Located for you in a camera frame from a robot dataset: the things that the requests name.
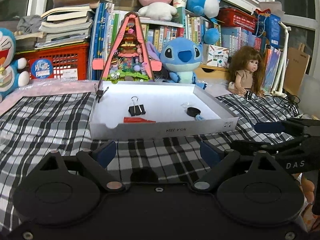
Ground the blue white plush toy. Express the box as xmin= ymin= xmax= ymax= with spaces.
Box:
xmin=186 ymin=0 xmax=221 ymax=45

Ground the red plastic crate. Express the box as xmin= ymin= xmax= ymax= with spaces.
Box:
xmin=15 ymin=42 xmax=89 ymax=80

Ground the person's right hand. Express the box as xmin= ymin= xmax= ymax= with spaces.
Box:
xmin=293 ymin=173 xmax=319 ymax=233

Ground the black binder clip in box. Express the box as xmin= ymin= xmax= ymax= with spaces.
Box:
xmin=128 ymin=96 xmax=146 ymax=117

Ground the white cardboard box tray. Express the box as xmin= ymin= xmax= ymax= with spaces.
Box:
xmin=89 ymin=81 xmax=239 ymax=141

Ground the Doraemon plush toy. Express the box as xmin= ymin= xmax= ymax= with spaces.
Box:
xmin=0 ymin=28 xmax=30 ymax=101

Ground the row of colourful books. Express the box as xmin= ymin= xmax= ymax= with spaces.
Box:
xmin=87 ymin=2 xmax=282 ymax=81

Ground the light blue plastic clip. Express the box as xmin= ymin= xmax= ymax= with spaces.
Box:
xmin=195 ymin=114 xmax=204 ymax=120

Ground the pink triangular miniature house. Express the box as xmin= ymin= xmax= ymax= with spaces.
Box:
xmin=99 ymin=12 xmax=161 ymax=83

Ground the white desk lamp stand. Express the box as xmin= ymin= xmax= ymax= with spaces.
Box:
xmin=271 ymin=21 xmax=291 ymax=98

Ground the black binder clip on box edge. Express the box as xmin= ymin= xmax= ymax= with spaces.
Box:
xmin=95 ymin=87 xmax=109 ymax=103

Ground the black white plaid cloth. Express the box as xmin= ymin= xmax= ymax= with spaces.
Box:
xmin=1 ymin=93 xmax=299 ymax=235

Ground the blue Stitch plush toy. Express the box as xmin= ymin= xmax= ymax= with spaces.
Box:
xmin=146 ymin=37 xmax=207 ymax=89

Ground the red plastic clip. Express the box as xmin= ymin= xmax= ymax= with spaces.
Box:
xmin=123 ymin=116 xmax=156 ymax=124

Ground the white patterned paper box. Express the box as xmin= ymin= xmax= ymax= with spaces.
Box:
xmin=202 ymin=44 xmax=229 ymax=68

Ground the wooden drawer box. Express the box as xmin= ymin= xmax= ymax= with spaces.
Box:
xmin=194 ymin=64 xmax=229 ymax=80

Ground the black round cap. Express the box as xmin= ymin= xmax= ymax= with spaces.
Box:
xmin=186 ymin=107 xmax=201 ymax=118

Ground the red basket upper right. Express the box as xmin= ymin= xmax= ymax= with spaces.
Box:
xmin=217 ymin=8 xmax=257 ymax=33

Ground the stack of books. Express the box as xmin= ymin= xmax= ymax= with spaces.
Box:
xmin=14 ymin=0 xmax=113 ymax=51

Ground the brown haired doll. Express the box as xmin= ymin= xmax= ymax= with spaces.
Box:
xmin=228 ymin=46 xmax=265 ymax=96

